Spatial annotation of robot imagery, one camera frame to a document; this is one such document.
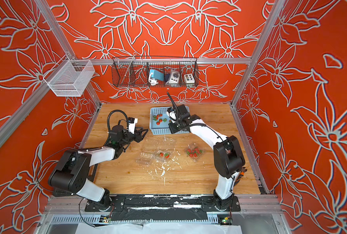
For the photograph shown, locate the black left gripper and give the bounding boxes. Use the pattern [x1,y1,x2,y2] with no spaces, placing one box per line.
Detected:
[119,126,148,148]

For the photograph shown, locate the clear plastic clamshell container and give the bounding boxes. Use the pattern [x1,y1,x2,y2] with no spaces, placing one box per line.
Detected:
[184,143,206,162]

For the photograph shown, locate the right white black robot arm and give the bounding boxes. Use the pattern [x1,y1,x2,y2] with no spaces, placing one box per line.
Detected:
[150,104,245,211]

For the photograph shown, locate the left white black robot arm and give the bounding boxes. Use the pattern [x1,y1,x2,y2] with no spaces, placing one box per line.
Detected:
[48,110,149,211]

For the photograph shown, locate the light blue perforated plastic basket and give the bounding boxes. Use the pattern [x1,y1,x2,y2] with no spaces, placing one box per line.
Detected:
[149,106,190,136]

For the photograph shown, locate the white button box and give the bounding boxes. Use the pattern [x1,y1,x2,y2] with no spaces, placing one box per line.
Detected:
[184,74,195,87]

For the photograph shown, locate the blue white device in basket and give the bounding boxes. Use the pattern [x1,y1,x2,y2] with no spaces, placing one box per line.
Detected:
[148,69,164,86]

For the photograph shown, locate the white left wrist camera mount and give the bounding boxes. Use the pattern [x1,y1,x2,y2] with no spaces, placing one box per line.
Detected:
[128,117,138,134]

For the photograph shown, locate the black wire wall basket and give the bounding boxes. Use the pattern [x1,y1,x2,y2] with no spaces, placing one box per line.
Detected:
[111,56,199,88]

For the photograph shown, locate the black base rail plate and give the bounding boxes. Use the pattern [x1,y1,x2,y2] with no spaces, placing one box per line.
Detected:
[85,195,241,224]

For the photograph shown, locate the orange handled pliers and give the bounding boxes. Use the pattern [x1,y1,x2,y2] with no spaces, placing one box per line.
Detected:
[238,167,247,178]

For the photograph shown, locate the clear acrylic wall box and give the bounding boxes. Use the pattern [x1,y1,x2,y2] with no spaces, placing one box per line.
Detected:
[45,60,95,97]

